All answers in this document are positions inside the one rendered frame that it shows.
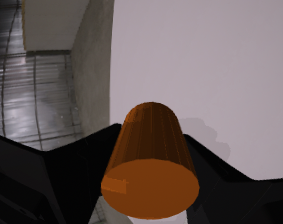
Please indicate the orange knob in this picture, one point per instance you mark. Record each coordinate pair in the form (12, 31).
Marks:
(150, 174)

